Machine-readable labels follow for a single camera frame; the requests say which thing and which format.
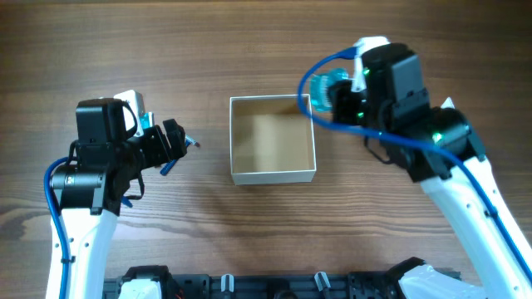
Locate blue mouthwash bottle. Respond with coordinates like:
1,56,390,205
309,68,349,112

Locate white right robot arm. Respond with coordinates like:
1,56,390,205
324,42,531,298

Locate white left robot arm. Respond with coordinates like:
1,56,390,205
43,98,187,298

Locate white cardboard box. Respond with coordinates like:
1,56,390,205
229,95,317,185

